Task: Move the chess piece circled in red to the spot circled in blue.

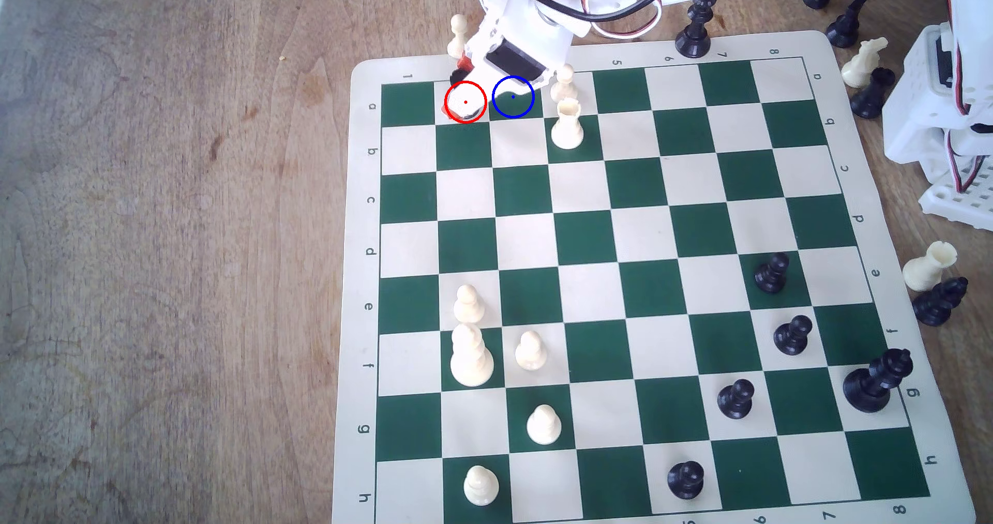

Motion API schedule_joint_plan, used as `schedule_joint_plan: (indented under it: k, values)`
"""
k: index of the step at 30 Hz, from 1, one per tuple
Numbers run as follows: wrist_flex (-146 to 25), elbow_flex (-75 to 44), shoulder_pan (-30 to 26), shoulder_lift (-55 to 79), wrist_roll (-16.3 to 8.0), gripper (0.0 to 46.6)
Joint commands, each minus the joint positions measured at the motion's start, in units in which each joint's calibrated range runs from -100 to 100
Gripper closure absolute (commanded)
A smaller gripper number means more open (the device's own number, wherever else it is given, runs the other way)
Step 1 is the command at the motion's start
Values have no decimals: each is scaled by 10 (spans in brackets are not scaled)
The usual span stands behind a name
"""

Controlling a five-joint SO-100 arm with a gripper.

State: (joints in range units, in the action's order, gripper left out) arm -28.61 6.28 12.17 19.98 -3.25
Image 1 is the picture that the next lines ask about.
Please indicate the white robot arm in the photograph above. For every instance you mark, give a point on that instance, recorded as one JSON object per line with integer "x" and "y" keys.
{"x": 923, "y": 105}

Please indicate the green and white chess mat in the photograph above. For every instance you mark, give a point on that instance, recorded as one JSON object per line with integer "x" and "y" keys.
{"x": 620, "y": 291}

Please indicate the black bishop chess piece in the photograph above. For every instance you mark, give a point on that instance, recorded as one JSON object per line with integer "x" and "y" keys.
{"x": 845, "y": 26}

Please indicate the white pawn chess piece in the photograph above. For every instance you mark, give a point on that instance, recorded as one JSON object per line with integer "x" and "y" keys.
{"x": 458, "y": 37}
{"x": 544, "y": 426}
{"x": 565, "y": 88}
{"x": 468, "y": 307}
{"x": 531, "y": 352}
{"x": 481, "y": 487}

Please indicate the black rook chess piece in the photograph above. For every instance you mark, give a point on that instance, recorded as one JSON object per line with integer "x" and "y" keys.
{"x": 872, "y": 96}
{"x": 457, "y": 78}

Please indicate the black king chess piece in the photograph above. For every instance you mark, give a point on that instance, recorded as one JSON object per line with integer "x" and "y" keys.
{"x": 873, "y": 384}

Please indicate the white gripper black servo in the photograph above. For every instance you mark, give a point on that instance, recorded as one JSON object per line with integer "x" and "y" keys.
{"x": 509, "y": 61}

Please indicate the white rook chess piece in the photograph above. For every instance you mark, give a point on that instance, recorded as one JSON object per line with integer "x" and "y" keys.
{"x": 567, "y": 127}
{"x": 928, "y": 268}

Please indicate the black queen chess piece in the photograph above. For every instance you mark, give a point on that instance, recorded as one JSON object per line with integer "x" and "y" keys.
{"x": 693, "y": 37}

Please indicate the black knight chess piece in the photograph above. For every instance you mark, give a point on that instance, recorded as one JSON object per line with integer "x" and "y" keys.
{"x": 939, "y": 302}

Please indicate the white knight chess piece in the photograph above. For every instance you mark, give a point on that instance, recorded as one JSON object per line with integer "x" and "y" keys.
{"x": 863, "y": 65}

